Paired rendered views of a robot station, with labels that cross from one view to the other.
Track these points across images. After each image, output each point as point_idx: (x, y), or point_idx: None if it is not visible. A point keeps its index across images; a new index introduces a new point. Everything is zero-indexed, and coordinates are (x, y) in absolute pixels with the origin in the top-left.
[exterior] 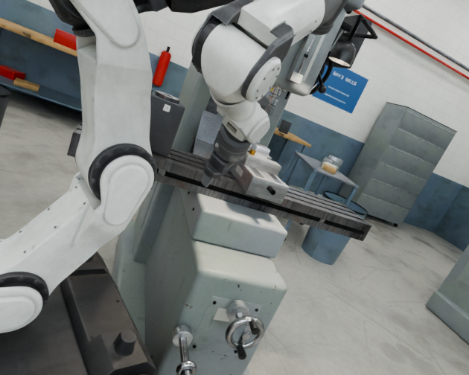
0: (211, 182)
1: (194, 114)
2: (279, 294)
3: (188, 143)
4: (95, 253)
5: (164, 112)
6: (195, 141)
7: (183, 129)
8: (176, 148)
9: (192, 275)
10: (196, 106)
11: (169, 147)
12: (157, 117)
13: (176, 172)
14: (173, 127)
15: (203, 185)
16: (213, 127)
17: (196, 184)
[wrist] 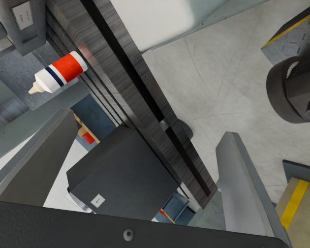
0: (108, 51)
1: (47, 110)
2: None
3: (74, 85)
4: (299, 96)
5: (104, 194)
6: (67, 87)
7: (70, 103)
8: (103, 109)
9: None
10: (39, 118)
11: (127, 142)
12: (118, 190)
13: (147, 111)
14: (105, 168)
15: (124, 57)
16: (31, 85)
17: (134, 69)
